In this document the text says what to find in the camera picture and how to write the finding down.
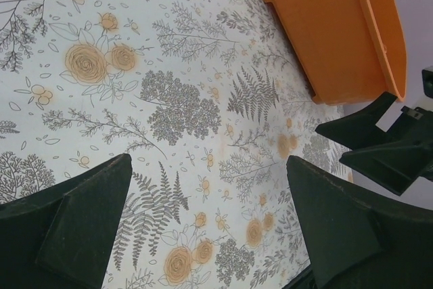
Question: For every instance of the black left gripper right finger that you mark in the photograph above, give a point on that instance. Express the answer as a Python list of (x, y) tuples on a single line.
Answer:
[(356, 238)]

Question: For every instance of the orange plastic bin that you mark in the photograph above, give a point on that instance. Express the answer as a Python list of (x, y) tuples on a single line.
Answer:
[(350, 50)]

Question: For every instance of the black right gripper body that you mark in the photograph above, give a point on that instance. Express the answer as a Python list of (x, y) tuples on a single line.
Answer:
[(415, 124)]

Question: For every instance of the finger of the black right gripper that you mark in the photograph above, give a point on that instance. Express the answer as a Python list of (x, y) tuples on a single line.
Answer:
[(358, 131), (395, 164)]

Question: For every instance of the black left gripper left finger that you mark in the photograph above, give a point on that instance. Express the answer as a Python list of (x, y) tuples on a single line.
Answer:
[(62, 237)]

